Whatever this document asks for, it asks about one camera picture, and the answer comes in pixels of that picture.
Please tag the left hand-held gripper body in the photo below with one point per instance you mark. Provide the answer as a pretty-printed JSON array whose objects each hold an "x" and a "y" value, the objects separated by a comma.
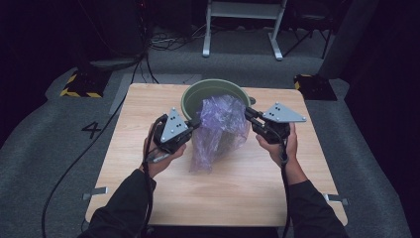
[{"x": 173, "y": 130}]

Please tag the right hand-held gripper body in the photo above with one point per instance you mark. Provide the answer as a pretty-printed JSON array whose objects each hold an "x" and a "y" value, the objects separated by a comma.
[{"x": 277, "y": 122}]

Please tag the purple plastic bag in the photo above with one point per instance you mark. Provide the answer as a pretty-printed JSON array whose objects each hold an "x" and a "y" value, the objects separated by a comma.
[{"x": 219, "y": 129}]

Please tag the green plastic bin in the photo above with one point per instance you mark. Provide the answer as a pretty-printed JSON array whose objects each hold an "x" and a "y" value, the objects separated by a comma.
[{"x": 204, "y": 91}]

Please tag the person's right hand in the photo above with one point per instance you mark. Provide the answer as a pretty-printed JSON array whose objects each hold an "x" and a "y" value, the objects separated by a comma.
[{"x": 275, "y": 152}]

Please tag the person's left hand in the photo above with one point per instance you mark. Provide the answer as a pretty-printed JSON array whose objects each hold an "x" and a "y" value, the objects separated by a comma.
[{"x": 160, "y": 163}]

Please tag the black tripod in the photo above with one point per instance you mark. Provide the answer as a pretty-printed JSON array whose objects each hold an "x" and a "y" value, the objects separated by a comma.
[{"x": 310, "y": 23}]

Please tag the white metal stand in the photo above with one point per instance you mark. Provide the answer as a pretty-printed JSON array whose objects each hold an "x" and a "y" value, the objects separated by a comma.
[{"x": 244, "y": 10}]

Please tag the grey curtain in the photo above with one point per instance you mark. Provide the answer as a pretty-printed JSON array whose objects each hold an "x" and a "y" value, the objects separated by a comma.
[{"x": 350, "y": 36}]

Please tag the hazard-striped black base plate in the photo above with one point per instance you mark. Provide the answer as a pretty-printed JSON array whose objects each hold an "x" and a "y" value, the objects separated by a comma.
[
  {"x": 315, "y": 87},
  {"x": 84, "y": 84}
]

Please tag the metal table bracket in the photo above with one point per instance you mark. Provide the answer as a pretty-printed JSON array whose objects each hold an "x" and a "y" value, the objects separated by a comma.
[
  {"x": 336, "y": 199},
  {"x": 95, "y": 192}
]

